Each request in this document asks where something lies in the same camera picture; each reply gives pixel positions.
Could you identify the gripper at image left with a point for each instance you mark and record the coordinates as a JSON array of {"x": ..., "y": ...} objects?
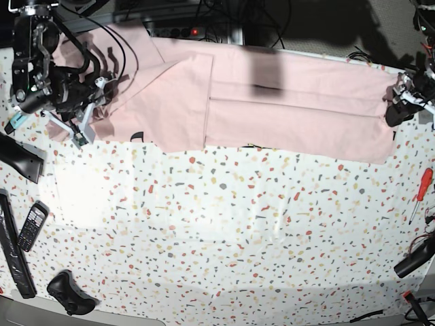
[{"x": 72, "y": 102}]

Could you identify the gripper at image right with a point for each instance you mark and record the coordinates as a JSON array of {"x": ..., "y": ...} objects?
[{"x": 411, "y": 94}]

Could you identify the pink T-shirt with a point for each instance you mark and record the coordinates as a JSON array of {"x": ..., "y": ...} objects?
[{"x": 185, "y": 95}]

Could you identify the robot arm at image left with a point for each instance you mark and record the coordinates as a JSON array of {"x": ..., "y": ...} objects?
[{"x": 36, "y": 34}]

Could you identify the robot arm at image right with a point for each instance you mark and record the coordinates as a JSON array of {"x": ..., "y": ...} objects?
[{"x": 424, "y": 22}]

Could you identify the light blue highlighter marker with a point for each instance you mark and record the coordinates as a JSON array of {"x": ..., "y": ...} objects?
[{"x": 16, "y": 121}]

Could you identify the long black bar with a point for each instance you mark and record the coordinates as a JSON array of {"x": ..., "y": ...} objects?
[{"x": 13, "y": 253}]

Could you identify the black game controller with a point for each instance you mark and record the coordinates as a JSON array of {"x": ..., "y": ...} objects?
[{"x": 66, "y": 292}]

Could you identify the red and black tool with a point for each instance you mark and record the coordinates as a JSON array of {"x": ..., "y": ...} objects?
[{"x": 420, "y": 315}]

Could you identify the red handled screwdriver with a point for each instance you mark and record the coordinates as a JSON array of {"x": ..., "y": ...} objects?
[{"x": 424, "y": 185}]

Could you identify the power strip with red switch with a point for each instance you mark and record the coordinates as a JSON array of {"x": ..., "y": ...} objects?
[{"x": 176, "y": 32}]

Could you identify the black cylinder with wires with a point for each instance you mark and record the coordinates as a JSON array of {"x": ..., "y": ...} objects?
[{"x": 415, "y": 260}]

